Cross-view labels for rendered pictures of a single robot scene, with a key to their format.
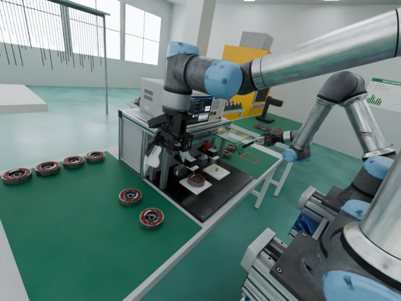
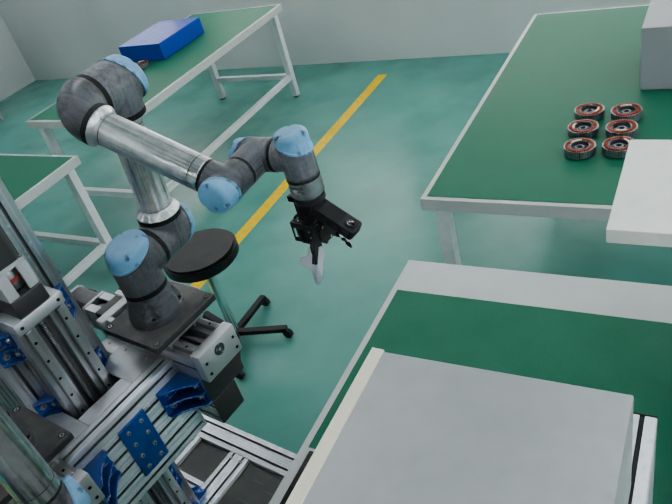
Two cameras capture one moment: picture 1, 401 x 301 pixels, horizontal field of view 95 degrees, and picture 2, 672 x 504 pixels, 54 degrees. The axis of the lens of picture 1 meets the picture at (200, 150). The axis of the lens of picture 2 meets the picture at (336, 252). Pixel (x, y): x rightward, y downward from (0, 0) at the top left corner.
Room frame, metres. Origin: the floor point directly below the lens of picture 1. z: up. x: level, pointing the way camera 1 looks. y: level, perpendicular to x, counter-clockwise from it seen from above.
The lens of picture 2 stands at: (1.77, 0.15, 2.07)
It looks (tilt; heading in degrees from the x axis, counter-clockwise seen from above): 35 degrees down; 182
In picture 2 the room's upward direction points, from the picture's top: 17 degrees counter-clockwise
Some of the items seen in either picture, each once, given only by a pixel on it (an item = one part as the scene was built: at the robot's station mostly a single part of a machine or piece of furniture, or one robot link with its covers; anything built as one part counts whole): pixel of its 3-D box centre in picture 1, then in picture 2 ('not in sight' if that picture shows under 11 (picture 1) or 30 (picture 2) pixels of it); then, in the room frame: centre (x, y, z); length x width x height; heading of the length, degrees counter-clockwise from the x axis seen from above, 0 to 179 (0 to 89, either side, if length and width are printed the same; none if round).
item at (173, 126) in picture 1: (174, 129); (313, 215); (0.49, 0.08, 1.29); 0.09 x 0.08 x 0.12; 48
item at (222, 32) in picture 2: not in sight; (183, 105); (-3.07, -0.78, 0.37); 1.90 x 0.90 x 0.75; 146
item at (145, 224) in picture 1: (151, 218); not in sight; (0.64, 0.16, 0.77); 0.11 x 0.11 x 0.04
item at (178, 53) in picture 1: (181, 68); (295, 154); (0.49, 0.09, 1.45); 0.09 x 0.08 x 0.11; 56
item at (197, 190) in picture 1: (196, 183); not in sight; (0.98, -0.01, 0.78); 0.15 x 0.15 x 0.01; 56
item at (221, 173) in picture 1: (216, 171); not in sight; (1.18, -0.15, 0.78); 0.15 x 0.15 x 0.01; 56
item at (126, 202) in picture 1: (130, 196); not in sight; (0.75, 0.31, 0.77); 0.11 x 0.11 x 0.04
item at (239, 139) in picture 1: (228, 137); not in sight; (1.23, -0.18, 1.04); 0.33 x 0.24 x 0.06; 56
